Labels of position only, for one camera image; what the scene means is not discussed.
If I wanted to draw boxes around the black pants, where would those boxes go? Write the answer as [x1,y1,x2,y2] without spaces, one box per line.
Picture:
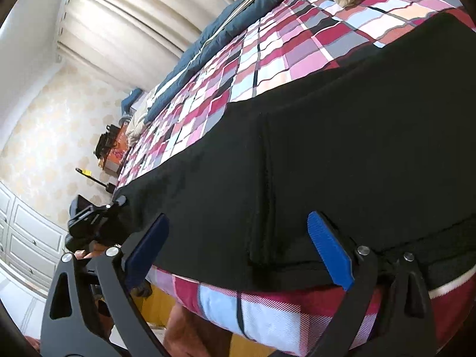
[112,12,476,291]

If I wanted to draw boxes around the beige curtain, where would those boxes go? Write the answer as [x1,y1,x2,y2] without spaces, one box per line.
[56,0,283,99]

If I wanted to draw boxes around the blue duvet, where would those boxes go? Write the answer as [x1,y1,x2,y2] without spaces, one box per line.
[143,0,300,125]

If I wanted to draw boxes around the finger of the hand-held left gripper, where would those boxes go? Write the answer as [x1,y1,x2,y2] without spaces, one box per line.
[95,194,128,218]

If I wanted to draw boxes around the black bag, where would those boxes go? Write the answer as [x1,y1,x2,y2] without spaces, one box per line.
[93,124,120,159]

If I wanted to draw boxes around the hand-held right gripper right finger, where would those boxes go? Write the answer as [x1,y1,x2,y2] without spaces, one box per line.
[307,211,437,357]

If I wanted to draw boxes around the small beige pillow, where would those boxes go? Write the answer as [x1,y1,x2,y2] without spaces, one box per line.
[126,91,159,145]

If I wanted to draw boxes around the checked bed sheet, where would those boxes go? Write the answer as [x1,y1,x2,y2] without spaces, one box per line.
[115,0,476,346]

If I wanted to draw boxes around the white drawer cabinet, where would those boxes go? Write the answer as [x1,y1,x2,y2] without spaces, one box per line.
[0,182,69,306]

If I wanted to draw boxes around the black stick device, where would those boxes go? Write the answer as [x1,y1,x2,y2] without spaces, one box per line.
[75,167,117,195]

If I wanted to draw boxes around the person's left hand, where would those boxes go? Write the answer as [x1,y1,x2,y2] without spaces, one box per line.
[73,249,103,262]

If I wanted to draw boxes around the orange box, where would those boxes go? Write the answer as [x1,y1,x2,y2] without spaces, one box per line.
[98,123,131,175]

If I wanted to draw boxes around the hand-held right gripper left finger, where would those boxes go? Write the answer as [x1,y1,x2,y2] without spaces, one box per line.
[40,214,172,357]

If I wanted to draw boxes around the blue fabric item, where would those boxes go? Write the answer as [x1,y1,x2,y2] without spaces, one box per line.
[121,87,145,117]

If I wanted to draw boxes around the person's leg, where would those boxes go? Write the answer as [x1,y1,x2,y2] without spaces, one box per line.
[164,301,233,357]

